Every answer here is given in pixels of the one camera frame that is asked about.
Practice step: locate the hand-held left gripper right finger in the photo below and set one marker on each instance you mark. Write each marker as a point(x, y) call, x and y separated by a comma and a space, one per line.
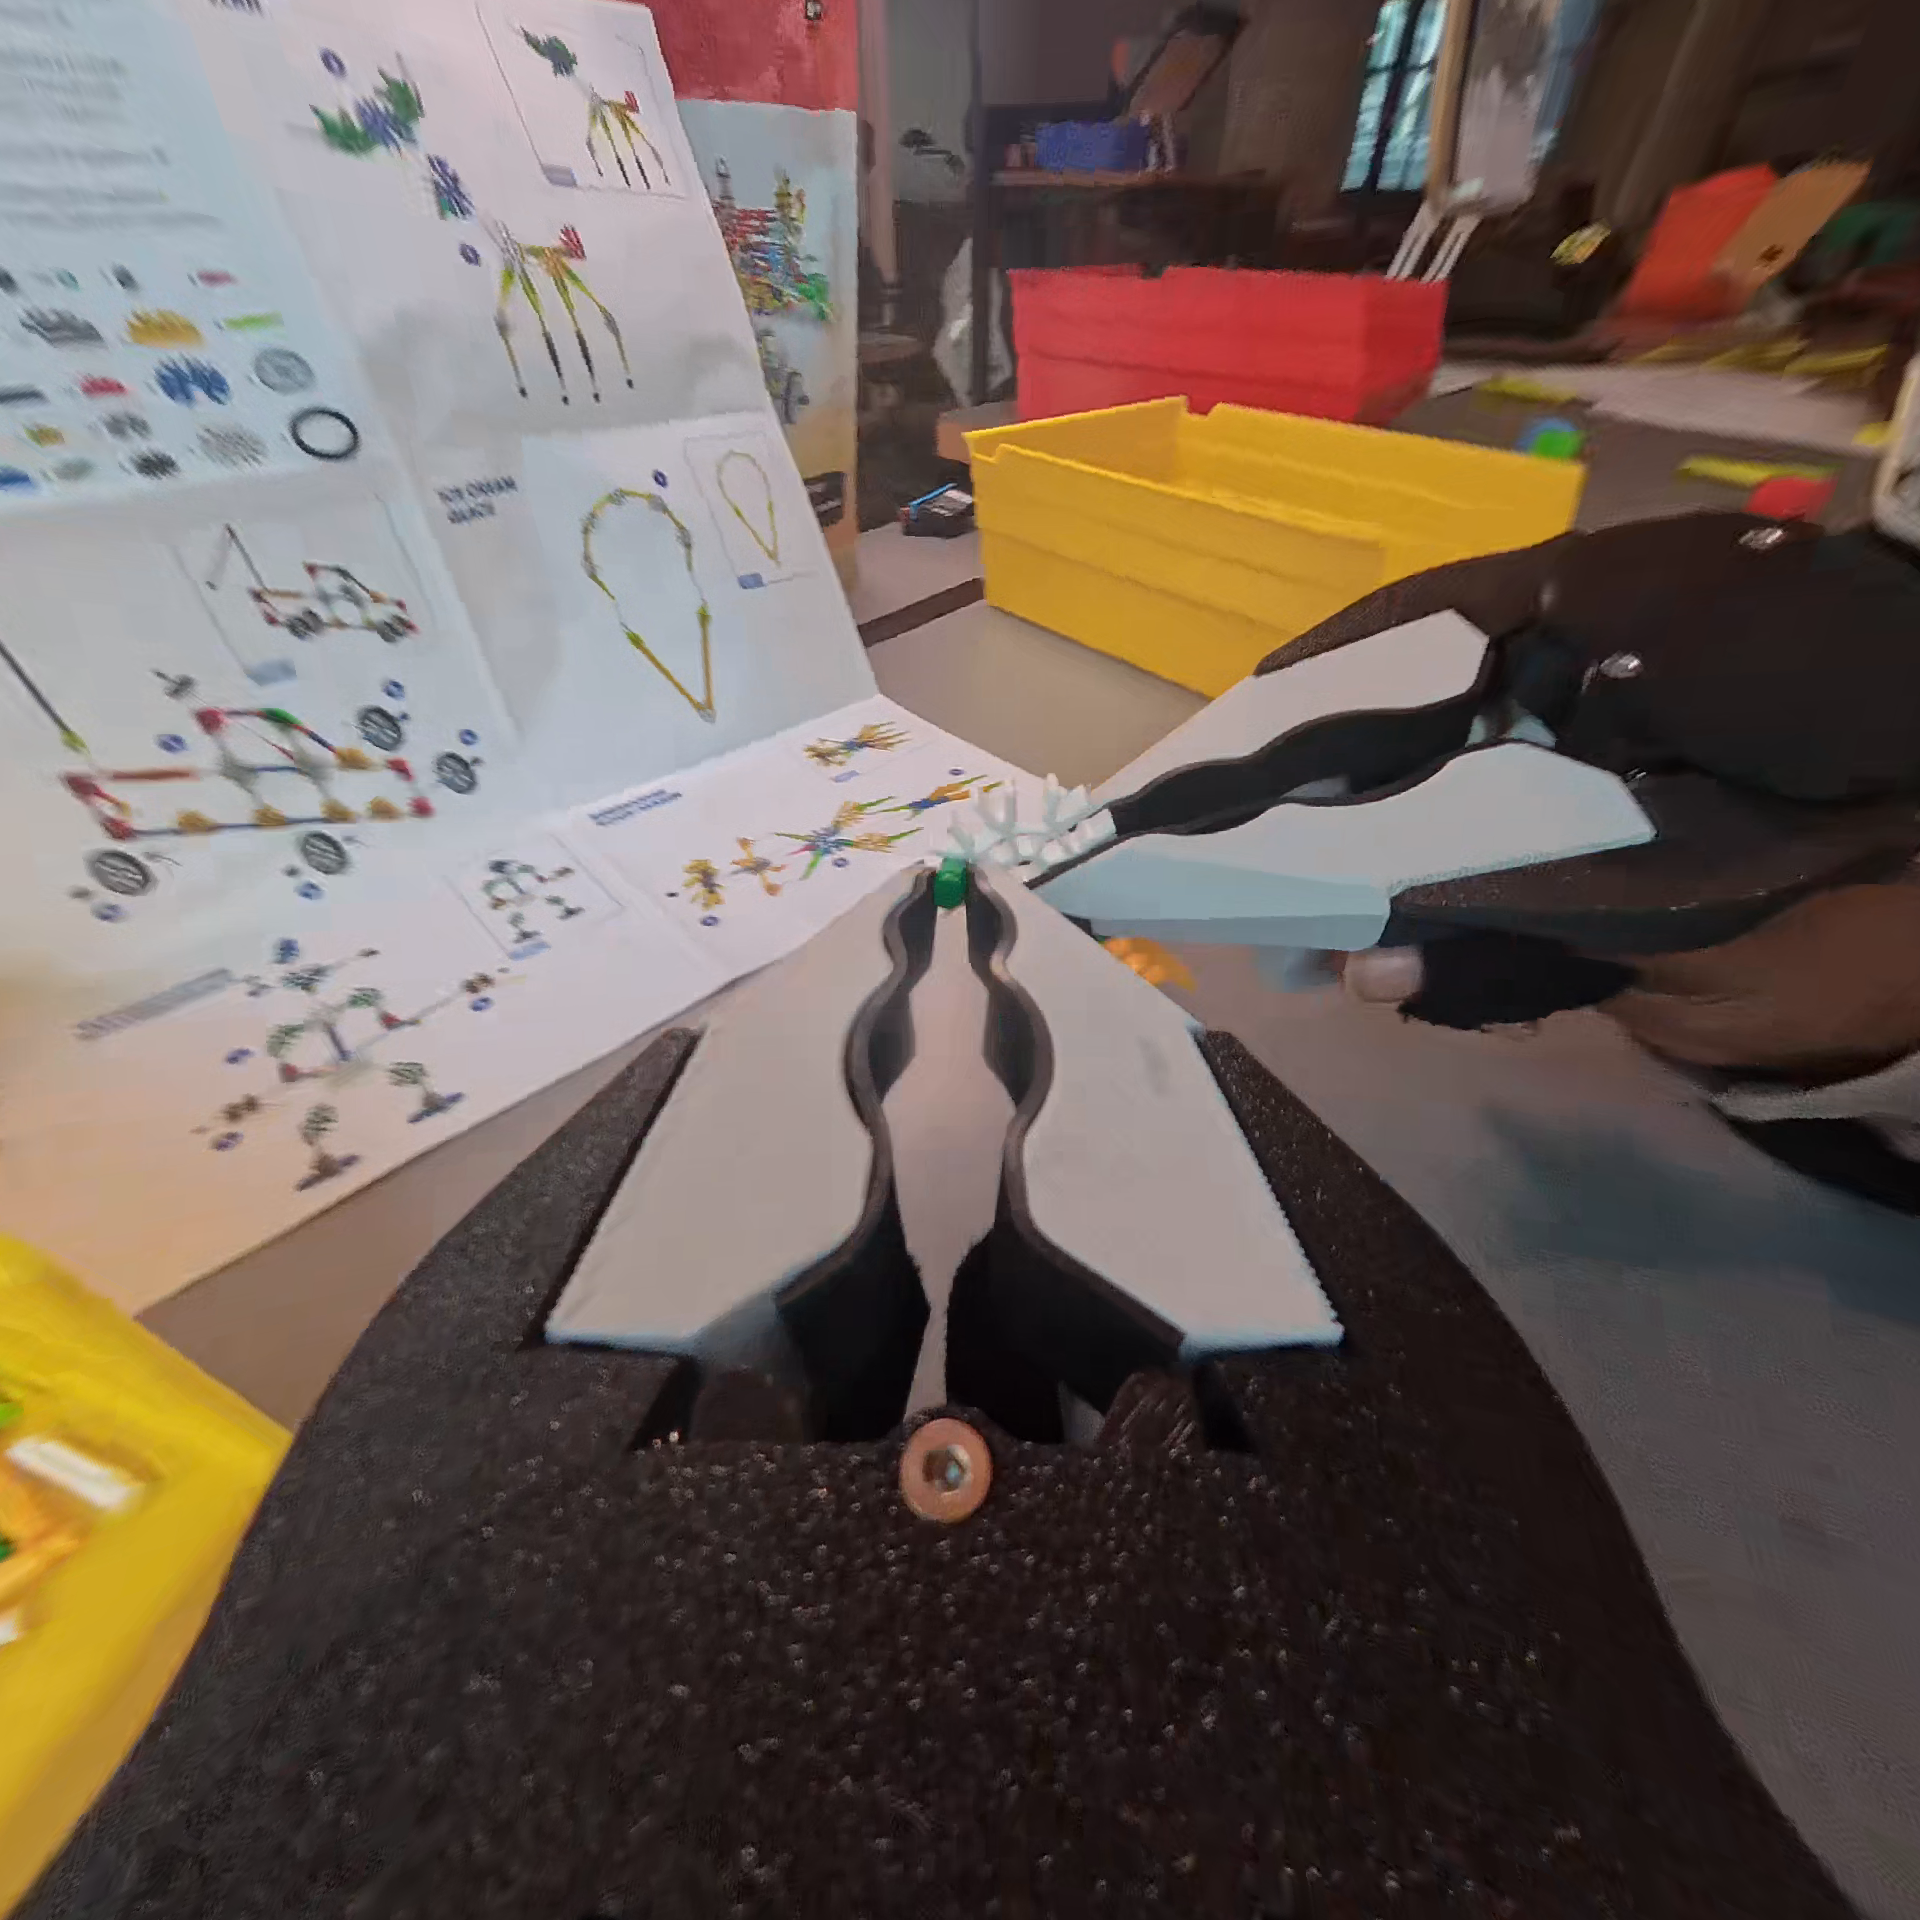
point(1169, 1199)

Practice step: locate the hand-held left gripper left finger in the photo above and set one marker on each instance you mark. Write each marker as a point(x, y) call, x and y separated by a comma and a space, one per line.
point(704, 1199)

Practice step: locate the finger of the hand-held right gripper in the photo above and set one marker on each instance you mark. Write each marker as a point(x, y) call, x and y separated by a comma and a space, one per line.
point(1351, 675)
point(1274, 887)

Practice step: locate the yellow plastic bin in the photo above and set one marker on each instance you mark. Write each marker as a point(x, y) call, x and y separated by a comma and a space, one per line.
point(121, 1650)
point(1200, 541)

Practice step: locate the toy construction model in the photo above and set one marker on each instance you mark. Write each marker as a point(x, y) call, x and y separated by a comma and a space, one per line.
point(1021, 827)

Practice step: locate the person's right forearm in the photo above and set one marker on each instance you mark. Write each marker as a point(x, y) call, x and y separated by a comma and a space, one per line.
point(1832, 1118)

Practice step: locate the grey desk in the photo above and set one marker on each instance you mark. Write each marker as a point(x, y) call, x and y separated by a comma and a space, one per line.
point(1651, 1352)

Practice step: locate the person's right hand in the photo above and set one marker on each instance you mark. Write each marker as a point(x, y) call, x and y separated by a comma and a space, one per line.
point(1802, 990)

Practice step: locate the cluttered work table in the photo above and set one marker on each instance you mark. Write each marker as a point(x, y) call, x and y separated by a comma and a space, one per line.
point(1695, 407)

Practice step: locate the green blue block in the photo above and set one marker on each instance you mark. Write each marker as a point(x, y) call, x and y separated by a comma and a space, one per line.
point(1553, 438)

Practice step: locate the stack of red bins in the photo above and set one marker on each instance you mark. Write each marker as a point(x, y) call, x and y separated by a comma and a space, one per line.
point(1200, 338)

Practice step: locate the black device with blue light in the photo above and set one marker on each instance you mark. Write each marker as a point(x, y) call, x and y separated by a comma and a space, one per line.
point(938, 514)

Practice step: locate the orange chair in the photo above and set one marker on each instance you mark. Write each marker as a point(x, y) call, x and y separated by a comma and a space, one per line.
point(1695, 241)

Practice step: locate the dark paned window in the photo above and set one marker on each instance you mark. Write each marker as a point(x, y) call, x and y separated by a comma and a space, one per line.
point(1397, 105)

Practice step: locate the white hanging banner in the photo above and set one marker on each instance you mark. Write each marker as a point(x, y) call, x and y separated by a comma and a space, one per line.
point(1500, 121)

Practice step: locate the blue storage bins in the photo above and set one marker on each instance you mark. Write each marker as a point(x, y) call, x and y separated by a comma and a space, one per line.
point(1093, 149)

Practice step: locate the toy instruction sheet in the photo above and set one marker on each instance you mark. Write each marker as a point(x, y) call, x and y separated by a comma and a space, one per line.
point(451, 600)

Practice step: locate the pile of toy pieces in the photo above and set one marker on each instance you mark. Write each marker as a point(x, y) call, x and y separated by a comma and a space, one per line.
point(45, 1500)

